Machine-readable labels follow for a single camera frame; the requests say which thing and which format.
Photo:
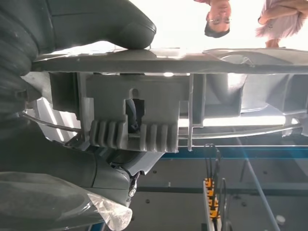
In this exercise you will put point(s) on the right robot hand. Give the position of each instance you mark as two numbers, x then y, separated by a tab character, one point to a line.
47	165

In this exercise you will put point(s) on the person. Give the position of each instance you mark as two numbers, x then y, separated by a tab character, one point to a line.
281	22
217	22

